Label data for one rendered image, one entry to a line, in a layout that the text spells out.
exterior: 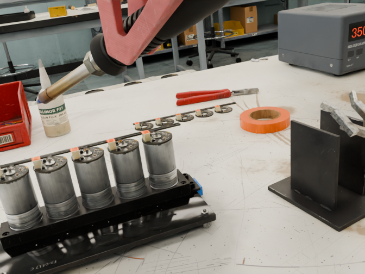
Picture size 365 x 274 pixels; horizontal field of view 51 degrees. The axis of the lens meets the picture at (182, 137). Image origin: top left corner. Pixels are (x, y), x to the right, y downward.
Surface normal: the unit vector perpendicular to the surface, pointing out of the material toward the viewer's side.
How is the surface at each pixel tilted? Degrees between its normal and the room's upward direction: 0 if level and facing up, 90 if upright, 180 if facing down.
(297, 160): 90
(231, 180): 0
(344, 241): 0
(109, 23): 99
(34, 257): 0
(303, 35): 90
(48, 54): 90
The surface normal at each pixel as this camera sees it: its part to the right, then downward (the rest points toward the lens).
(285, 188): -0.11, -0.91
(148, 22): -0.47, 0.54
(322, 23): -0.90, 0.26
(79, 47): 0.35, 0.34
